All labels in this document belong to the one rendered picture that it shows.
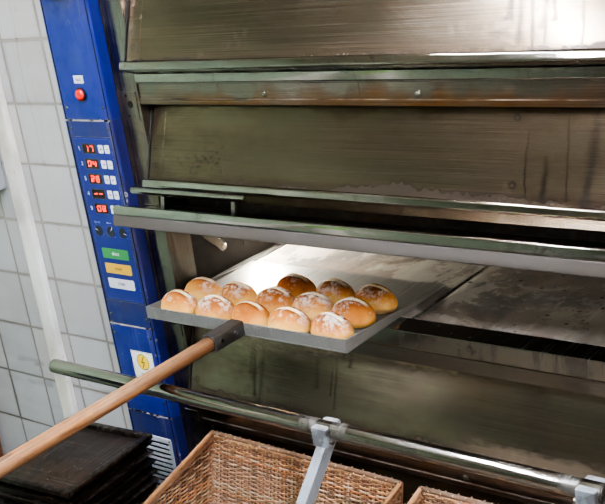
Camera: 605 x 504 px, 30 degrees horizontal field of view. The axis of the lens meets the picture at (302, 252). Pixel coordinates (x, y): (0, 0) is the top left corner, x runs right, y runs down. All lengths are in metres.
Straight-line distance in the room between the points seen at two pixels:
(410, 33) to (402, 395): 0.74
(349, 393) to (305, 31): 0.76
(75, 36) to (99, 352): 0.83
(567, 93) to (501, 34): 0.14
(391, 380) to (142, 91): 0.82
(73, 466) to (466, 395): 0.96
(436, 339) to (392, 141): 0.39
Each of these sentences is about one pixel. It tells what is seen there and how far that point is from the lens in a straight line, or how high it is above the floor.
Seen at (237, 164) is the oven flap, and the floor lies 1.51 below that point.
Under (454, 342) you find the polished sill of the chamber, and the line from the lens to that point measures 2.17.
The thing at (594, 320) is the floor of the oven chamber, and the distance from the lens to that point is 2.20.
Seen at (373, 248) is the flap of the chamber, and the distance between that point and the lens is 2.00.
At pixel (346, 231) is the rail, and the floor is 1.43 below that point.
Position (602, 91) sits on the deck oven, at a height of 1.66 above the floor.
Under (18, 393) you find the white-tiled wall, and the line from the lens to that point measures 3.30.
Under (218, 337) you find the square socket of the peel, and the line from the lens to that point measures 2.25.
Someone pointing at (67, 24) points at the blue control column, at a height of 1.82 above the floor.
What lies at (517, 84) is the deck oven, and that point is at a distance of 1.93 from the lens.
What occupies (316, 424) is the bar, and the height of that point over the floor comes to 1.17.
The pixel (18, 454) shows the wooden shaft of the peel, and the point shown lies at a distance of 1.98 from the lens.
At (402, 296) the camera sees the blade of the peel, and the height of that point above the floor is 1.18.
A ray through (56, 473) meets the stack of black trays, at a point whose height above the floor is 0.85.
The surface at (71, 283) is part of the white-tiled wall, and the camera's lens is 2.90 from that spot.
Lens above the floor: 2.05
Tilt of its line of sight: 18 degrees down
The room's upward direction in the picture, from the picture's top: 9 degrees counter-clockwise
